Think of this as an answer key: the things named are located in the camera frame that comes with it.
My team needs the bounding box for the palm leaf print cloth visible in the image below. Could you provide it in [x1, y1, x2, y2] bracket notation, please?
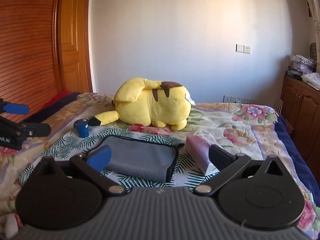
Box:
[18, 126, 219, 190]

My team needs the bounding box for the pink tissue pack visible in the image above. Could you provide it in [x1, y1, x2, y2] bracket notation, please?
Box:
[185, 134, 222, 176]

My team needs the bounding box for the purple and grey towel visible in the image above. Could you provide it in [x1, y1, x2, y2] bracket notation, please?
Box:
[88, 135, 184, 183]

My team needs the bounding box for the yellow pikachu plush toy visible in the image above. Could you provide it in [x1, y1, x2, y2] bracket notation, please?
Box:
[88, 77, 195, 131]

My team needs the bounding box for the clutter pile on cabinet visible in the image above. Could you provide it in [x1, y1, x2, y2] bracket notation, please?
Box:
[285, 43, 319, 91]

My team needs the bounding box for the wooden side cabinet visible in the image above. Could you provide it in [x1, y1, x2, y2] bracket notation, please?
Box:
[280, 74, 320, 165]

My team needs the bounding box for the white wall switch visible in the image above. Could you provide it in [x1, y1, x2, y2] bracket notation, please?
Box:
[236, 44, 251, 54]

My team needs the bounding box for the blue plastic cup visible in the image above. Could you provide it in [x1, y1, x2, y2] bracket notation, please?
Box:
[73, 119, 89, 138]

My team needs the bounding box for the wooden wardrobe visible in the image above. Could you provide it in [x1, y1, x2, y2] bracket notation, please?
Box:
[1, 0, 93, 114]

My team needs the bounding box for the floral bed blanket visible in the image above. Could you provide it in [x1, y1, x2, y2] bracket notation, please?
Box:
[1, 93, 319, 239]

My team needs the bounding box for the wall power outlet strip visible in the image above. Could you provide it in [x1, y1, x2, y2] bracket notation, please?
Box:
[223, 95, 255, 104]

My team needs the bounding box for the red and dark blanket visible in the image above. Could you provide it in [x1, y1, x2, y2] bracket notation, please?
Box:
[21, 90, 81, 124]

